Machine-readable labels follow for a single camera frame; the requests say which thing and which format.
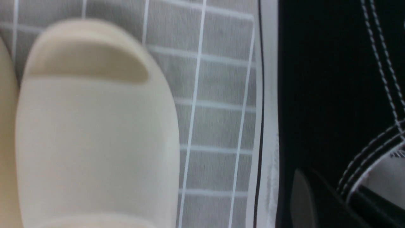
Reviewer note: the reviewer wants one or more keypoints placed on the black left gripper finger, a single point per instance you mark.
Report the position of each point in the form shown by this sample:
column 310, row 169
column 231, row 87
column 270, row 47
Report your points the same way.
column 314, row 204

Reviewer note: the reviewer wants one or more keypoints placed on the black canvas sneaker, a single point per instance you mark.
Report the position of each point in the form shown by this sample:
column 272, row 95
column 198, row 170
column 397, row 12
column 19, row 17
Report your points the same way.
column 331, row 100

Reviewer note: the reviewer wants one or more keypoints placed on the grey checked tablecloth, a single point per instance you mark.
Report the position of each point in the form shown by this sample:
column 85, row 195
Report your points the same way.
column 205, row 49

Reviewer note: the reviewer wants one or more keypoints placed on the cream slipper inner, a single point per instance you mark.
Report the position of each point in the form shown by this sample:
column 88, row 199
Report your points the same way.
column 97, row 139

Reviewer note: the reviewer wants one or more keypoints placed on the cream slipper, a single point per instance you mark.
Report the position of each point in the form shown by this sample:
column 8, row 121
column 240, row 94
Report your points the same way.
column 10, row 214
column 97, row 139

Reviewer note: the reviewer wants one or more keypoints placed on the cream slipper far left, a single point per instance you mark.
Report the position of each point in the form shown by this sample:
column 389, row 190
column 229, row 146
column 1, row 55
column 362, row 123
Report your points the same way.
column 10, row 214

